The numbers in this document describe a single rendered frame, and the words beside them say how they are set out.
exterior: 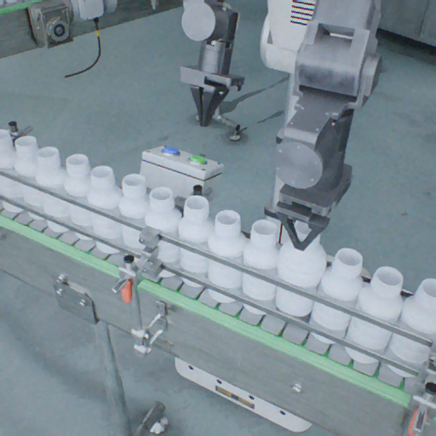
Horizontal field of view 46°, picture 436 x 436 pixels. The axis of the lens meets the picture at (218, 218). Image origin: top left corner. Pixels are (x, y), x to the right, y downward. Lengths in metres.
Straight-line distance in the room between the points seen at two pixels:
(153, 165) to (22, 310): 1.40
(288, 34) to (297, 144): 0.73
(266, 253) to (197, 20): 0.38
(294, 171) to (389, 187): 2.39
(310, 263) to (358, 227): 1.90
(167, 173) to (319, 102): 0.46
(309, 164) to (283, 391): 0.49
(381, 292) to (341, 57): 0.32
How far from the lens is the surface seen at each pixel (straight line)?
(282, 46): 1.27
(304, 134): 0.54
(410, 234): 2.67
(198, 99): 0.94
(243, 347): 0.89
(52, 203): 0.99
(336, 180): 0.66
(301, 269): 0.74
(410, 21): 4.55
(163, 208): 0.82
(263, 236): 0.75
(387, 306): 0.74
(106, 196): 0.89
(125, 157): 3.03
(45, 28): 2.19
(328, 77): 0.58
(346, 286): 0.75
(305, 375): 0.87
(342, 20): 0.58
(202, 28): 0.86
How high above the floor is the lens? 1.67
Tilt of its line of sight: 40 degrees down
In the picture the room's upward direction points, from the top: 1 degrees clockwise
